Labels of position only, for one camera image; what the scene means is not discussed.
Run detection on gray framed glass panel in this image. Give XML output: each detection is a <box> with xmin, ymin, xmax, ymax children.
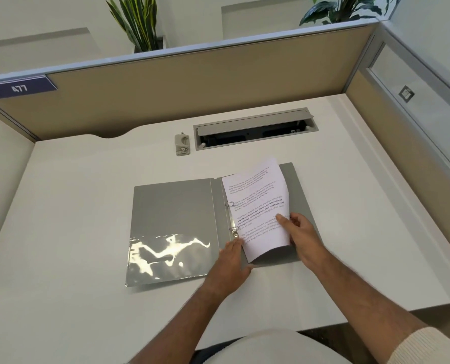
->
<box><xmin>355</xmin><ymin>18</ymin><xmax>450</xmax><ymax>186</ymax></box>

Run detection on cream knit sweater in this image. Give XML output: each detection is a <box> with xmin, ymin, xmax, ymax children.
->
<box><xmin>192</xmin><ymin>326</ymin><xmax>450</xmax><ymax>364</ymax></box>

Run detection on grey ring binder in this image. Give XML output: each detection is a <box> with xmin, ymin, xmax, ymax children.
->
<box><xmin>125</xmin><ymin>162</ymin><xmax>324</xmax><ymax>289</ymax></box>

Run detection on dark blue trousers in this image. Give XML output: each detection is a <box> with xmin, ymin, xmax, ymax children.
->
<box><xmin>190</xmin><ymin>346</ymin><xmax>220</xmax><ymax>364</ymax></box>

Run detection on beige side partition panel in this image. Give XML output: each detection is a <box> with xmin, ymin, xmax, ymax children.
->
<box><xmin>345</xmin><ymin>70</ymin><xmax>450</xmax><ymax>269</ymax></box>

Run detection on person's left hand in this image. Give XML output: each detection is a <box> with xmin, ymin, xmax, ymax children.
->
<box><xmin>206</xmin><ymin>238</ymin><xmax>254</xmax><ymax>296</ymax></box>

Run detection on gray desk cable tray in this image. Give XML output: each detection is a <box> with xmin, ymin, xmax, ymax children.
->
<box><xmin>192</xmin><ymin>107</ymin><xmax>319</xmax><ymax>151</ymax></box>

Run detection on person's right hand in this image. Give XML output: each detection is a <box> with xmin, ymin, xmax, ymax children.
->
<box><xmin>276</xmin><ymin>212</ymin><xmax>330</xmax><ymax>274</ymax></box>

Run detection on person's right forearm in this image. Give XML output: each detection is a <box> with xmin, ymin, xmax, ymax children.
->
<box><xmin>310</xmin><ymin>252</ymin><xmax>430</xmax><ymax>364</ymax></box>

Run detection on gray hole punch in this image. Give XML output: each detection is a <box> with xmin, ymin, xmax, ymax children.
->
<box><xmin>174</xmin><ymin>132</ymin><xmax>190</xmax><ymax>157</ymax></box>

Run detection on wide beige partition panel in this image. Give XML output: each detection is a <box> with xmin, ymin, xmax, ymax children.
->
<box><xmin>0</xmin><ymin>22</ymin><xmax>379</xmax><ymax>141</ymax></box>

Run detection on person's left forearm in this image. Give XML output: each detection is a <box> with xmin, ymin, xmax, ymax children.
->
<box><xmin>128</xmin><ymin>280</ymin><xmax>229</xmax><ymax>364</ymax></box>

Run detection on dark green leafy plant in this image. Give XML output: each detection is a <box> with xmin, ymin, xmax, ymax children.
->
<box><xmin>299</xmin><ymin>0</ymin><xmax>404</xmax><ymax>26</ymax></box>

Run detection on white curved desk divider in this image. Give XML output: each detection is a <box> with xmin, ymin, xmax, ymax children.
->
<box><xmin>0</xmin><ymin>113</ymin><xmax>36</xmax><ymax>276</ymax></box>

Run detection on blue number sign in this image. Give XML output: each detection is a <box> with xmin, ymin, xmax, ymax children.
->
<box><xmin>0</xmin><ymin>74</ymin><xmax>58</xmax><ymax>100</ymax></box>

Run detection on green snake plant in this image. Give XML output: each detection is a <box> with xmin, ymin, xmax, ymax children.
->
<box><xmin>105</xmin><ymin>0</ymin><xmax>163</xmax><ymax>54</ymax></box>

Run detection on white printed paper sheet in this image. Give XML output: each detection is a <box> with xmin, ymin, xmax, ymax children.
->
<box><xmin>221</xmin><ymin>157</ymin><xmax>292</xmax><ymax>263</ymax></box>

